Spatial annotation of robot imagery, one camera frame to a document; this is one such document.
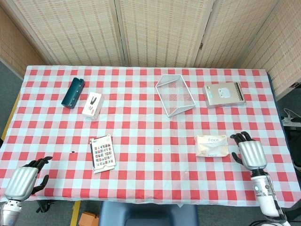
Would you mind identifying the colourful picture card box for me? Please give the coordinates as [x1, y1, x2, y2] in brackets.
[89, 134, 117, 174]

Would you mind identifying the orange cardboard box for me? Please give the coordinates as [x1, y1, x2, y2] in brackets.
[78, 211, 100, 226]

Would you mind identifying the black tripod stand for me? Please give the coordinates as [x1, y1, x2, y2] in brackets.
[35, 199, 57, 214]

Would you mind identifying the white wire mesh basket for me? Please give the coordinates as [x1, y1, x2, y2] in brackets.
[155, 74, 197, 118]

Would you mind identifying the white face tissue pack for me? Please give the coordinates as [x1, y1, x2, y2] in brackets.
[195, 135, 230, 158]

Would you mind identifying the woven folding screen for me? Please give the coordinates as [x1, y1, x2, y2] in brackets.
[0, 0, 301, 102]

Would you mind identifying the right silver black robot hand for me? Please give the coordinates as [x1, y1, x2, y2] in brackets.
[230, 131, 268, 171]

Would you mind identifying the red white checkered tablecloth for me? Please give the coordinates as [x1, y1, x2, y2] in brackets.
[0, 65, 301, 205]

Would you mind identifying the white box with black print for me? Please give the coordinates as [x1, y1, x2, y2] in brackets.
[81, 91, 105, 121]

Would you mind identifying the gold earbuds box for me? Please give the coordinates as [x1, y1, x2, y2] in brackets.
[202, 81, 246, 109]

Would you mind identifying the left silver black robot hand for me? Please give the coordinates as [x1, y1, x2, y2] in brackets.
[4, 156, 53, 202]

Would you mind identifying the dark teal cylindrical case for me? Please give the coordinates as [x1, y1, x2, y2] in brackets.
[61, 77, 85, 110]

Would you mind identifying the dark blue chair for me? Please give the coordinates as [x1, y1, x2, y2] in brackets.
[98, 201, 199, 226]

